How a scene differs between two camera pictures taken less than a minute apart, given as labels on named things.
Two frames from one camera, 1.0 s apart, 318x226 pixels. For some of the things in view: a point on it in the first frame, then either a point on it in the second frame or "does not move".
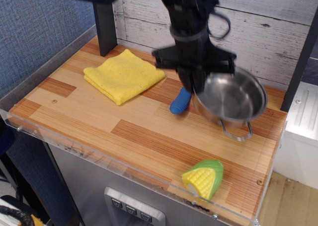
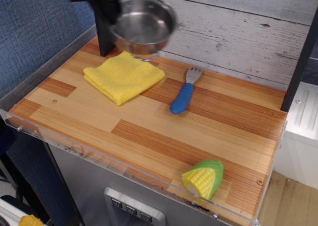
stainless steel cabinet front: (87, 180) does not move
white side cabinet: (297, 157) does not move
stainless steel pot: (234, 99) → (141, 26)
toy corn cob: (202, 180) does not move
